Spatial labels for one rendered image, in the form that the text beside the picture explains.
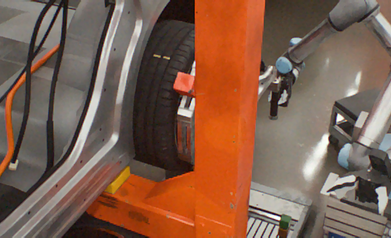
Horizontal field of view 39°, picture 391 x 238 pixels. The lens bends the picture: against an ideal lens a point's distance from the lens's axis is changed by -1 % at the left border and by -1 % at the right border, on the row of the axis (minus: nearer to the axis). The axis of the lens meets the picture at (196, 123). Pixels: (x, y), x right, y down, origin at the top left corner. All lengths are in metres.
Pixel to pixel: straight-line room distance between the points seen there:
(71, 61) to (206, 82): 0.74
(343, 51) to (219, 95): 3.23
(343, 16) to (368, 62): 2.38
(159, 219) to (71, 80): 0.65
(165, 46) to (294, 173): 1.48
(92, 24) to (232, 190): 0.87
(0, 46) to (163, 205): 1.06
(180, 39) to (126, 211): 0.72
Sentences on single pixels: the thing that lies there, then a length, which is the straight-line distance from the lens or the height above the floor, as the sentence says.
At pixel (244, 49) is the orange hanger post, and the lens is 1.62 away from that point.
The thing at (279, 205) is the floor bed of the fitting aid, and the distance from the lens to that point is 3.12.
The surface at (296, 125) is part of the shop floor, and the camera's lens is 3.87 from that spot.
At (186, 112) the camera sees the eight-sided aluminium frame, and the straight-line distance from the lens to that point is 2.20.
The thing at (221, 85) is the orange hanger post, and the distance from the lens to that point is 1.71.
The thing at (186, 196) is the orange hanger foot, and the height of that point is 0.80.
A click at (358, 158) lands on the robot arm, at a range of 1.77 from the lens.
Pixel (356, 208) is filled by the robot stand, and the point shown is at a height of 0.75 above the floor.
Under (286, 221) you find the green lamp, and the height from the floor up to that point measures 0.66.
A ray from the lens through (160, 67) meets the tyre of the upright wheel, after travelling 2.23.
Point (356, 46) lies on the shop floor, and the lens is 5.00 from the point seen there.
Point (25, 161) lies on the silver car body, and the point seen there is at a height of 0.81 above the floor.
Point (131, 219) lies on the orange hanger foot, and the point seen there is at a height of 0.59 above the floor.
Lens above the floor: 2.21
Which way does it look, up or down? 35 degrees down
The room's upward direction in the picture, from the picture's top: straight up
